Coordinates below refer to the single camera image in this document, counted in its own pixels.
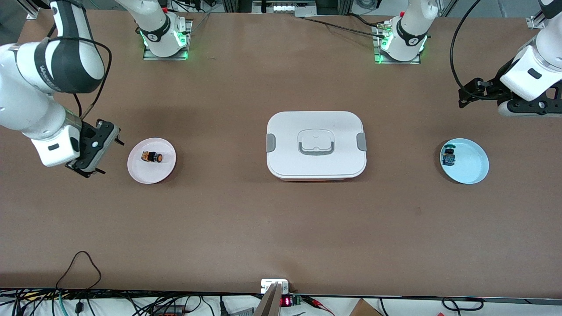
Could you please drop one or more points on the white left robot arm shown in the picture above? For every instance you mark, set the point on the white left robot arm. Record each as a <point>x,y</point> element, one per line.
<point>410,26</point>

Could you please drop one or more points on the round light blue plate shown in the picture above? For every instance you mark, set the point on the round light blue plate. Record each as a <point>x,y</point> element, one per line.
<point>470,171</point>

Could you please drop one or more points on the silver device with white label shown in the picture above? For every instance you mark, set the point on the silver device with white label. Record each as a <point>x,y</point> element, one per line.
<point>285,8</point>

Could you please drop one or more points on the white bracket with wooden bar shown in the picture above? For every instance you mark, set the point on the white bracket with wooden bar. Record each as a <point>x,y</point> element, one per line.
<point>270,303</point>

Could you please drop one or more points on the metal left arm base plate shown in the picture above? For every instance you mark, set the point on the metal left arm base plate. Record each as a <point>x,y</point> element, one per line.
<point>382,60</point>

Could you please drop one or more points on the grey lunch box clip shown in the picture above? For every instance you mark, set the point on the grey lunch box clip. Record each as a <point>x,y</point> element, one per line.
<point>271,143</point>
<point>361,141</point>

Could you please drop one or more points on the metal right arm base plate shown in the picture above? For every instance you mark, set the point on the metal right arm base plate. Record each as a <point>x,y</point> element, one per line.
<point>151,56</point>

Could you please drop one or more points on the brown cardboard box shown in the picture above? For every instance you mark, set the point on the brown cardboard box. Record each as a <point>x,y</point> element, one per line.
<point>364,309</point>

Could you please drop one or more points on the white lidded lunch box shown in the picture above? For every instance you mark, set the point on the white lidded lunch box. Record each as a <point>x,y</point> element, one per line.
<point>316,166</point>

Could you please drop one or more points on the round pink plate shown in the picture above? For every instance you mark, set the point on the round pink plate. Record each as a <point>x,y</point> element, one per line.
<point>151,173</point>

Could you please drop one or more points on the red clip test lead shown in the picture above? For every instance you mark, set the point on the red clip test lead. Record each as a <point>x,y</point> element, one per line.
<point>318,303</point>

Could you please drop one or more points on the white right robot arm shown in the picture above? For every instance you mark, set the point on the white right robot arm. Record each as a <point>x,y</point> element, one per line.
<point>26,109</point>

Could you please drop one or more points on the red digit display board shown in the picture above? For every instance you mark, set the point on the red digit display board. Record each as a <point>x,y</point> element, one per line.
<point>286,301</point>

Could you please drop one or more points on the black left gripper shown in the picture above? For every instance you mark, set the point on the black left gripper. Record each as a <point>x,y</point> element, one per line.
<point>491,91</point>

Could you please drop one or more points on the aluminium frame corner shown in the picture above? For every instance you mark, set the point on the aluminium frame corner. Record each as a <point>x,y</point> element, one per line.
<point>33,11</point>

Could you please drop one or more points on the blue push button switch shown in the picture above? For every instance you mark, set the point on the blue push button switch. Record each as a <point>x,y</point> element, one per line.
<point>448,156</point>

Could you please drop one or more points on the aluminium frame rail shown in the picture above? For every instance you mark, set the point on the aluminium frame rail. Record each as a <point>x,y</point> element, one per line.
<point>534,22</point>

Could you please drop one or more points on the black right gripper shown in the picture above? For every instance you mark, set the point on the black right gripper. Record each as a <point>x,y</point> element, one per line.
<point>119,141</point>

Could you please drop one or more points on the orange push button switch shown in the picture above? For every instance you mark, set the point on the orange push button switch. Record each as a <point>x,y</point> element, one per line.
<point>151,156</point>

